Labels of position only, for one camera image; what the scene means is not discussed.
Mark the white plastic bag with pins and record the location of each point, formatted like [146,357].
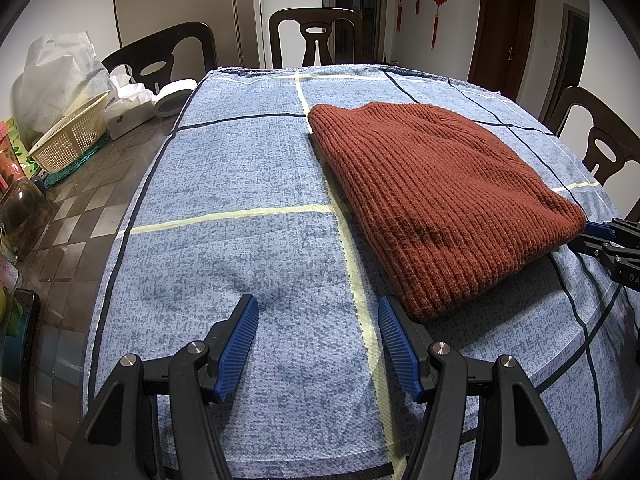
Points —
[60,75]

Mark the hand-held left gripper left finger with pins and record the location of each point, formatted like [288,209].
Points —
[237,350]

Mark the white tissue box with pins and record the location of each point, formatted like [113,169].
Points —
[125,120]

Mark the cream plastic basket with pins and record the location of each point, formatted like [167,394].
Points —
[70,135]

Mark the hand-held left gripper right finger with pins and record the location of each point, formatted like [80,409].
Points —
[400,355]

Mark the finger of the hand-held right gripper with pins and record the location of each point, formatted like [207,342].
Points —
[607,257]
[600,230]

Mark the colourful packet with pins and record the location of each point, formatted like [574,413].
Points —
[10,150]

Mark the dark wooden chair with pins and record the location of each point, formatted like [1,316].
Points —
[280,35]
[195,40]
[575,105]

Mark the white tape roll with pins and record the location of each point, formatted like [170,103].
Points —
[175,91]

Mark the blue checked blanket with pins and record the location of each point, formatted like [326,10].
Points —
[240,170]

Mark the green mesh mat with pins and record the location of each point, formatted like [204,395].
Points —
[65,174]

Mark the glass jar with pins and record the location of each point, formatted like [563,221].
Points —
[25,215]

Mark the rust red knit sweater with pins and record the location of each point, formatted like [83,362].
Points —
[440,185]

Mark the dark brown door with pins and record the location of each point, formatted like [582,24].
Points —
[500,35]

